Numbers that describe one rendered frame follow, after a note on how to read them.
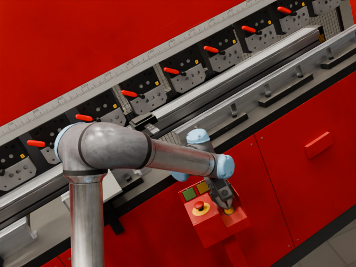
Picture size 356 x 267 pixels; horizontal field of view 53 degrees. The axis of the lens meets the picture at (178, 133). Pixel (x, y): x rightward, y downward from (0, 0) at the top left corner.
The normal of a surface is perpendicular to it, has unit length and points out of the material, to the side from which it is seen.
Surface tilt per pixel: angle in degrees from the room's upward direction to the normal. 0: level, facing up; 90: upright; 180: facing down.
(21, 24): 90
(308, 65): 90
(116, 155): 88
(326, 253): 0
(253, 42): 90
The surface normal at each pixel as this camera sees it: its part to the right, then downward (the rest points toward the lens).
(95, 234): 0.62, 0.00
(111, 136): 0.11, -0.46
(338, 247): -0.39, -0.83
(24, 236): 0.38, 0.25
